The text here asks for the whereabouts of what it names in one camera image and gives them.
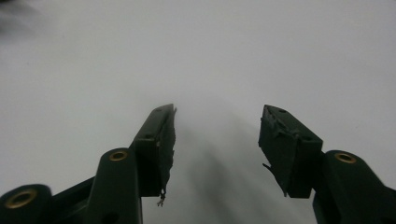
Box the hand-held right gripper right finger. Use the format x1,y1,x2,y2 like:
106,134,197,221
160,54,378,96
258,105,324,199

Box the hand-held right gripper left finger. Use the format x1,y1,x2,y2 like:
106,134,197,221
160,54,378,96
130,103,177,208

